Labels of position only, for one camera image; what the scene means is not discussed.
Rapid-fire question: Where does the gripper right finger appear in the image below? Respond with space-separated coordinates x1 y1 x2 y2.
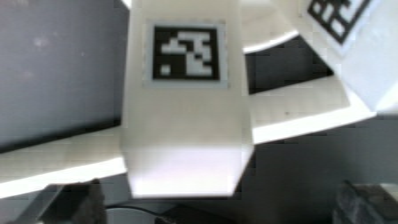
334 181 398 224

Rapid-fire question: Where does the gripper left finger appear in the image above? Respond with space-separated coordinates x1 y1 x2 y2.
14 179 107 224

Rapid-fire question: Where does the white stool leg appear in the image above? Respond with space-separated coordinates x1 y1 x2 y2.
295 0 398 114
121 0 254 198

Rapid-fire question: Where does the white round stool seat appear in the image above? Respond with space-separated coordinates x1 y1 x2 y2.
238 0 299 53

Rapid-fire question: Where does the white L-shaped obstacle fence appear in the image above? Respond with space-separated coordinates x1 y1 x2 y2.
0 77 375 199

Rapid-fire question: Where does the grey braided camera cable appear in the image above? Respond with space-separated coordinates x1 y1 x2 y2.
105 204 180 224

